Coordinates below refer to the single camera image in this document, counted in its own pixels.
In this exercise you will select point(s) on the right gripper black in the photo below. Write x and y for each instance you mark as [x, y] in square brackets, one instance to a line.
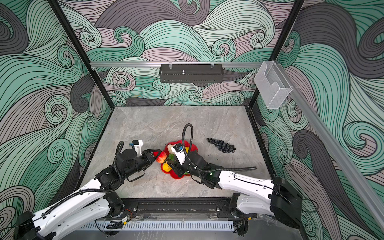
[177, 167]

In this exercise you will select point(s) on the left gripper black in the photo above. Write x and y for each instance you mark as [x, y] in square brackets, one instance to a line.
[148, 156]

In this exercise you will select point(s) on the small yellow wrinkled fruit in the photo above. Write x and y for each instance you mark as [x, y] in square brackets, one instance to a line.
[166, 167]

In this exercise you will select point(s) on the red yellow apple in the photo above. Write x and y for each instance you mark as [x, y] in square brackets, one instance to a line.
[161, 157]

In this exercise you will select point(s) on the green lime fruit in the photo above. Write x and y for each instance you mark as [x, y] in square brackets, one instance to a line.
[171, 158]

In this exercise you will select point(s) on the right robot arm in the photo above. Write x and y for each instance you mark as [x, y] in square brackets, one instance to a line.
[276, 198]

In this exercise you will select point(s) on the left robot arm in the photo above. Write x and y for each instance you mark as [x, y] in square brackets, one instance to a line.
[96, 199]

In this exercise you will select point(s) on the black grape bunch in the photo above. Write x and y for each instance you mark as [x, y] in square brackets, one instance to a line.
[221, 145]

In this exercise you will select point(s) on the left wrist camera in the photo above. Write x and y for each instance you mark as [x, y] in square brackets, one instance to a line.
[137, 146]

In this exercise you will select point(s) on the white slotted cable duct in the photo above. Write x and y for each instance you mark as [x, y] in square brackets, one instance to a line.
[163, 226]

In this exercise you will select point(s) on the black perforated wall tray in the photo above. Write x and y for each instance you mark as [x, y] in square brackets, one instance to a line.
[191, 74]

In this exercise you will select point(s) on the clear plastic wall bin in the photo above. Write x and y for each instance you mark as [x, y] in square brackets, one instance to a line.
[272, 83]

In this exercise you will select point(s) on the aluminium rail back wall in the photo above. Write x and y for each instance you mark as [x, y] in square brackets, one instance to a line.
[137, 64]

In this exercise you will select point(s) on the aluminium rail wall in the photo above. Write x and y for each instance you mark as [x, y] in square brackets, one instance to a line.
[137, 64]
[357, 147]

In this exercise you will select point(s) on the aluminium rail right wall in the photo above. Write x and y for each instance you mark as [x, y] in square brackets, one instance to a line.
[357, 147]

